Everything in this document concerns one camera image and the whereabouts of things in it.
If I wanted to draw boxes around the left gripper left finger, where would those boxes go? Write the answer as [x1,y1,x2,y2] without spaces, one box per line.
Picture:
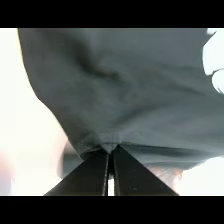
[44,148,110,197]

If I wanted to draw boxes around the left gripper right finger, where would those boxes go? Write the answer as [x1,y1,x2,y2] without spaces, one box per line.
[112,144,179,197]

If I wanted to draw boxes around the dark grey garment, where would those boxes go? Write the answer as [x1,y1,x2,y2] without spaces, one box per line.
[17,27,224,178]

